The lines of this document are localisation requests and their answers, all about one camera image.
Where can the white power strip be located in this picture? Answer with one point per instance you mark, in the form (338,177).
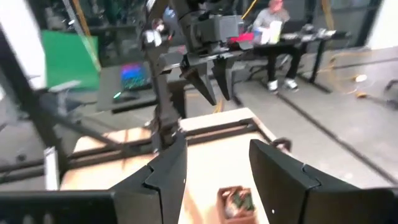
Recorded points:
(360,77)

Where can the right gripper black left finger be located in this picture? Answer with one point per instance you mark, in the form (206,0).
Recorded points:
(161,186)

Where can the green board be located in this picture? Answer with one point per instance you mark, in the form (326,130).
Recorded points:
(70,59)

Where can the pale carton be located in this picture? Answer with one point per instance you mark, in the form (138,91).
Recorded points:
(275,31)

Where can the black laptop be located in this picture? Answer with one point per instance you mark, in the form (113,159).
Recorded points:
(293,26)

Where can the dark grey desk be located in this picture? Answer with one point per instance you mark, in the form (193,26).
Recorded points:
(107,99)

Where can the person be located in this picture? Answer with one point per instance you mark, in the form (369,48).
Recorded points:
(270,17)

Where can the black office desk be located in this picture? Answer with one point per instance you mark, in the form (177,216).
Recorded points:
(317,59)

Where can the wooden three-compartment tray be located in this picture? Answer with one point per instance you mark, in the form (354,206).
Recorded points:
(221,214)

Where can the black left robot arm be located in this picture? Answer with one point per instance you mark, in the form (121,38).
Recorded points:
(164,102)

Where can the backlit black keyboard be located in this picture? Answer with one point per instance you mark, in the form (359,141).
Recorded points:
(133,76)

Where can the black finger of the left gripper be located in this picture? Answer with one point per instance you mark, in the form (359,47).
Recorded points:
(200,82)
(225,77)

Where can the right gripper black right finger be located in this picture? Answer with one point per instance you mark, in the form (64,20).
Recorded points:
(280,186)

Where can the black computer mouse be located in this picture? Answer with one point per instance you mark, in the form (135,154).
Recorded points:
(124,96)

